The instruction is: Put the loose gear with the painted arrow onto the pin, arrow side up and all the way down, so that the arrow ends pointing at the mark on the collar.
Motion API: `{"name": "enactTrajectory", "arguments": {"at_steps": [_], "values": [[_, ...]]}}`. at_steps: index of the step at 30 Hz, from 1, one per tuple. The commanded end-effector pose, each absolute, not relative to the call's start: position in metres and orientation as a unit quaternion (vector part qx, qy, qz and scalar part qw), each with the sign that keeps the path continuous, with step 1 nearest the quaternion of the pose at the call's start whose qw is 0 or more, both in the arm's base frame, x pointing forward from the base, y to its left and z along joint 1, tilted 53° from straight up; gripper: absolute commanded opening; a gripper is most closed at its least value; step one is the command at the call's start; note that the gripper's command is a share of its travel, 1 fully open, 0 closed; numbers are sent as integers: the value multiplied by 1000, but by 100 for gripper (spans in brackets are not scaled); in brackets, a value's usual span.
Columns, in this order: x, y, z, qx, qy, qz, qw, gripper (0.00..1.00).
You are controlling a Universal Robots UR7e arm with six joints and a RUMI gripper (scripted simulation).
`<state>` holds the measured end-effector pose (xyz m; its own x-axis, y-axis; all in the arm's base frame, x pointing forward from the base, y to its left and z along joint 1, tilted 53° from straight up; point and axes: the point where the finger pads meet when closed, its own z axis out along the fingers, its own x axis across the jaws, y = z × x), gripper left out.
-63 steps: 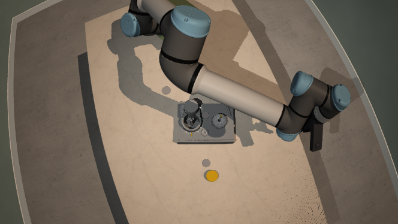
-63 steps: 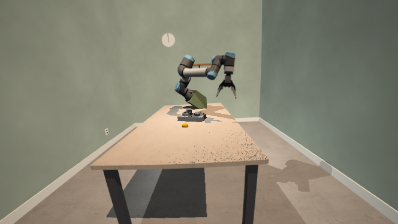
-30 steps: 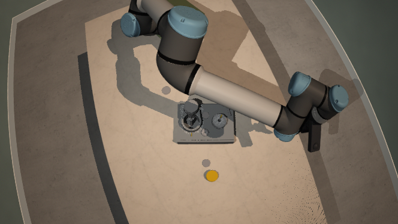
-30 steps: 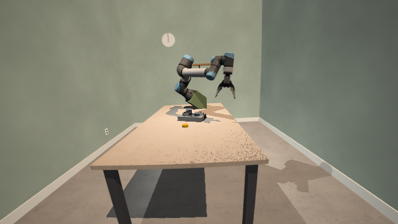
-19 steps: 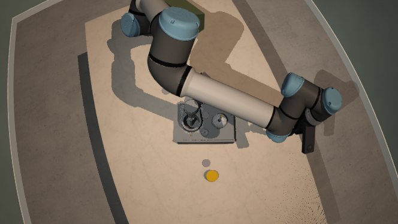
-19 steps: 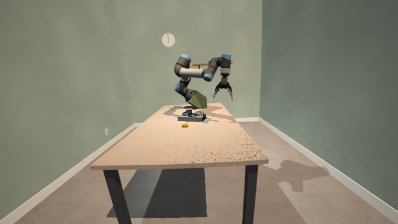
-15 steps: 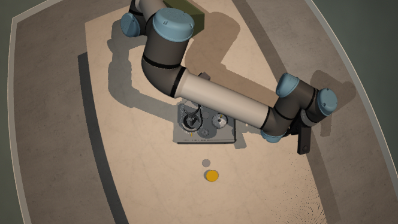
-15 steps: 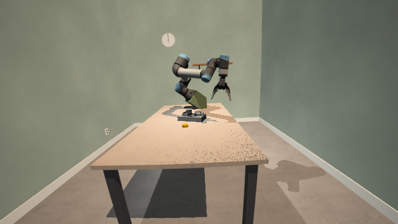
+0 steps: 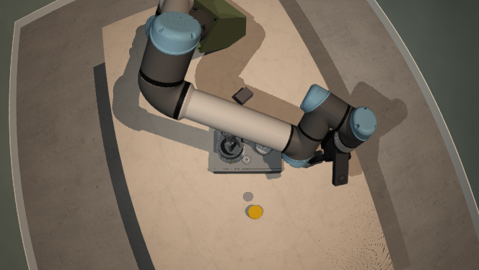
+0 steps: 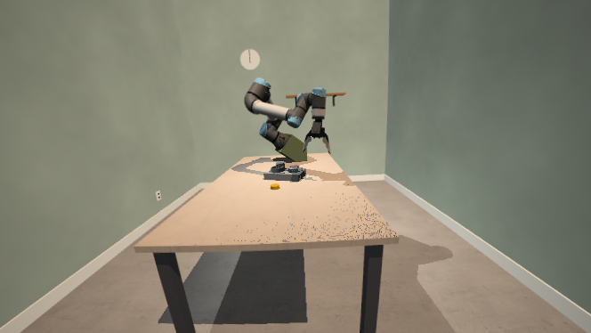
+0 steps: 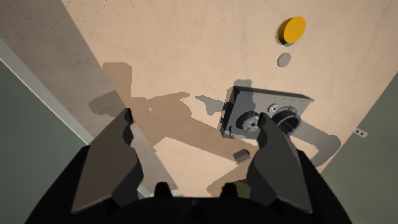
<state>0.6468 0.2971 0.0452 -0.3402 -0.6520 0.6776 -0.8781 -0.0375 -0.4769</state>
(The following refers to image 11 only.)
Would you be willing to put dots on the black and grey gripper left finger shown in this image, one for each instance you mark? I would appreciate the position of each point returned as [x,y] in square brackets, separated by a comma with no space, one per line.
[102,177]

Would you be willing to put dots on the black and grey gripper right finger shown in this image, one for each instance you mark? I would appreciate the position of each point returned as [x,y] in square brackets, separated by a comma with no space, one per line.
[283,179]

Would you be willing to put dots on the grey metal pin with flanged head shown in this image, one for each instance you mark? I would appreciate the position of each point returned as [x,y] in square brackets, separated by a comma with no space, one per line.
[231,133]

